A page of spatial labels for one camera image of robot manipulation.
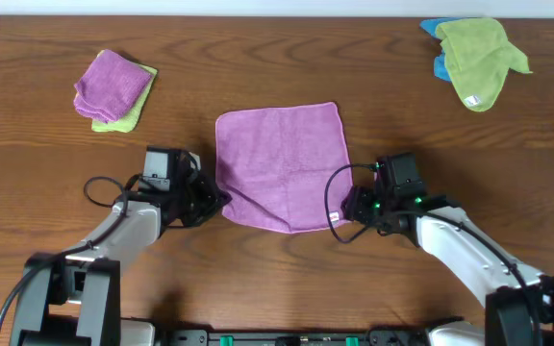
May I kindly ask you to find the purple microfiber cloth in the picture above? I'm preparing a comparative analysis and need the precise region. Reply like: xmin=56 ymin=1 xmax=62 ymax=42
xmin=215 ymin=102 xmax=353 ymax=234

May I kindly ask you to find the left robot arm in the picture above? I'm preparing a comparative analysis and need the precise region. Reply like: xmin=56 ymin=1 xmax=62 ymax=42
xmin=0 ymin=147 xmax=230 ymax=346

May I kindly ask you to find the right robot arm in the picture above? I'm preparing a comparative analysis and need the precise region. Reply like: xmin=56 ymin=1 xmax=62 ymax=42
xmin=342 ymin=186 xmax=554 ymax=345

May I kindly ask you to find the folded light green cloth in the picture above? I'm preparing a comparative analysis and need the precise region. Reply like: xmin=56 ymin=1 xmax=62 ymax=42
xmin=91 ymin=63 xmax=158 ymax=133

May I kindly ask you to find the folded purple cloth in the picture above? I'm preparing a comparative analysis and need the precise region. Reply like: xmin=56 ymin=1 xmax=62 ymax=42
xmin=73 ymin=49 xmax=151 ymax=123

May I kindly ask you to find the blue microfiber cloth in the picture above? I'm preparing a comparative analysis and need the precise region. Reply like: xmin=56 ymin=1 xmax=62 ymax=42
xmin=419 ymin=17 xmax=456 ymax=82

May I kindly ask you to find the green microfiber cloth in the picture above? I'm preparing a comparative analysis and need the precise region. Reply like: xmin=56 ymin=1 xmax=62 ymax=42
xmin=435 ymin=17 xmax=531 ymax=112

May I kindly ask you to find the right black camera cable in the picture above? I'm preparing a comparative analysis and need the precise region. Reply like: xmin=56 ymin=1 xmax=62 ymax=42
xmin=323 ymin=162 xmax=542 ymax=346

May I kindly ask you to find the black camera cable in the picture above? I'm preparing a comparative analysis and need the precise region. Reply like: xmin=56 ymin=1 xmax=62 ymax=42
xmin=0 ymin=151 xmax=201 ymax=346
xmin=323 ymin=162 xmax=542 ymax=346

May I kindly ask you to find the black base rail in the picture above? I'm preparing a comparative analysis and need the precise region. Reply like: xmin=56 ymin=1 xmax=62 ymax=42
xmin=113 ymin=319 xmax=466 ymax=346

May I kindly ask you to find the left black camera cable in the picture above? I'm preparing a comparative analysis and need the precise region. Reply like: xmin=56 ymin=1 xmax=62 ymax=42
xmin=0 ymin=151 xmax=201 ymax=346

